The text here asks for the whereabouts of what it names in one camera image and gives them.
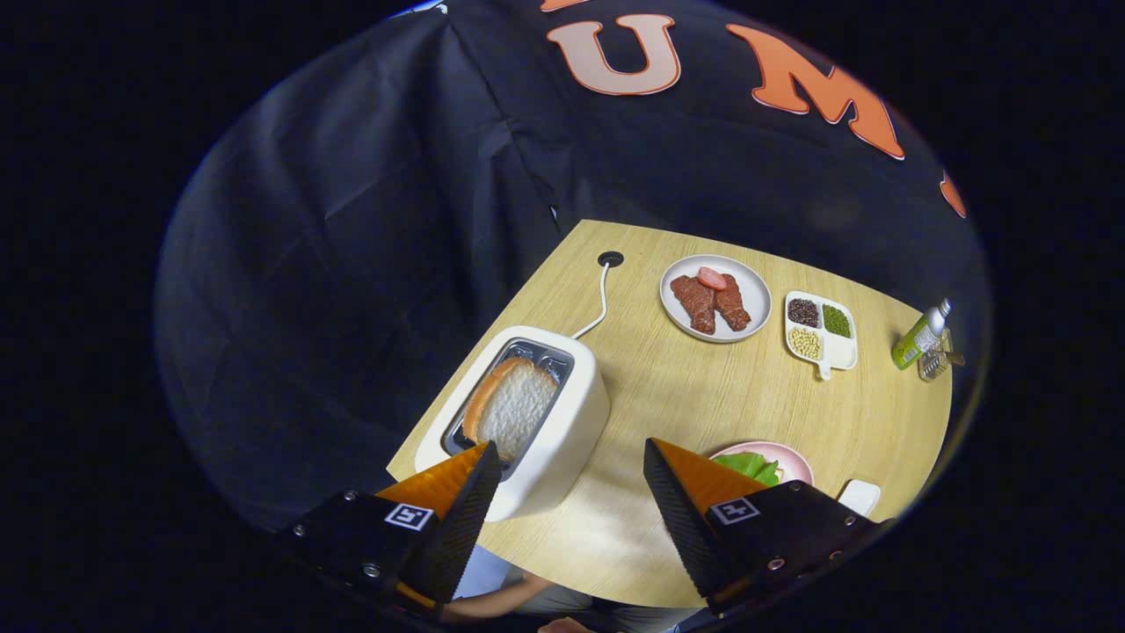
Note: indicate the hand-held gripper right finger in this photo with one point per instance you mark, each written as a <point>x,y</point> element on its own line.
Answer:
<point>681,527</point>

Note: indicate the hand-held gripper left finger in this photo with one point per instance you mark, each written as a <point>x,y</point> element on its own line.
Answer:
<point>466,519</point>

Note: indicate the green lettuce leaf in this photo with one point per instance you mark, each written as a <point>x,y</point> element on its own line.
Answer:
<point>747,466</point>

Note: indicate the white bread slice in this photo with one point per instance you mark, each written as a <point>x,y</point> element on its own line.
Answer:
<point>518,409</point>

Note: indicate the white toaster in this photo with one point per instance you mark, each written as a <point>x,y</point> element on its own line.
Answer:
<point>562,440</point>

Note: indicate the pink round plate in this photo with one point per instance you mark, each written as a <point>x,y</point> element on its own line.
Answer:
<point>791,462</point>

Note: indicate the white square plate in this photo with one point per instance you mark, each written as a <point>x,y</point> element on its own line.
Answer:
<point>860,497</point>

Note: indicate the pile of pale soybeans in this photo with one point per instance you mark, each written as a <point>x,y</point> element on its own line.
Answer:
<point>804,342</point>

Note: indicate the brown meat piece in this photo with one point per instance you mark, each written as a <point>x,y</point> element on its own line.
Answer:
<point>694,303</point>
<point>732,308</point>

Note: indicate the white divided dish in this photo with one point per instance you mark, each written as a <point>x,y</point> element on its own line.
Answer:
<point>842,352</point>

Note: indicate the pile of dark beans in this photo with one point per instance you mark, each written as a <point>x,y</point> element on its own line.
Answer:
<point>803,312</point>

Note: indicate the red sausage slice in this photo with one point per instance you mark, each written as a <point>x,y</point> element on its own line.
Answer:
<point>712,278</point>

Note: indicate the white round plate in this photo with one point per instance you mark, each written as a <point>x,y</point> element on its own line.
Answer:
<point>758,286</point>

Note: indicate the pile of green beans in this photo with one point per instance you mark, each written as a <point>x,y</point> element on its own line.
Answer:
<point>837,321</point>

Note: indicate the black backdrop cloth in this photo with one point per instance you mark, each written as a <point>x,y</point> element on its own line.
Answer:
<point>352,264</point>

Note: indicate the green metal bottle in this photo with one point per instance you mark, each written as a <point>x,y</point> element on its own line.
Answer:
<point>914,343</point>

